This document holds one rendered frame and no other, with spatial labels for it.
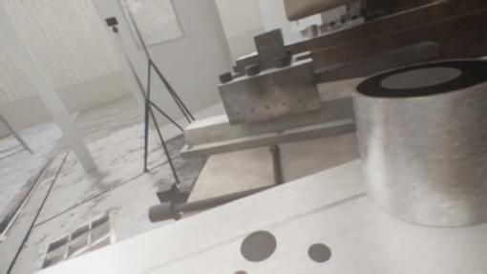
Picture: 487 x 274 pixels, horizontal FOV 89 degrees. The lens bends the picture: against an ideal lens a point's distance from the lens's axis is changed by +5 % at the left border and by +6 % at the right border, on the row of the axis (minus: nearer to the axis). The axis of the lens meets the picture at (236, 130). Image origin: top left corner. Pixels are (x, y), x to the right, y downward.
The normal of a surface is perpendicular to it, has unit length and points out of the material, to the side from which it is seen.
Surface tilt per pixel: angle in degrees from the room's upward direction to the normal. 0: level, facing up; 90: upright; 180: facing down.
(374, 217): 0
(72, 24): 90
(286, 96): 90
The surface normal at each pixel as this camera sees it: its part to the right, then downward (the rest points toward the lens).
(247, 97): -0.24, 0.40
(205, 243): -0.29, -0.90
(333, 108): -0.32, 0.10
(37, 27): 0.48, 0.16
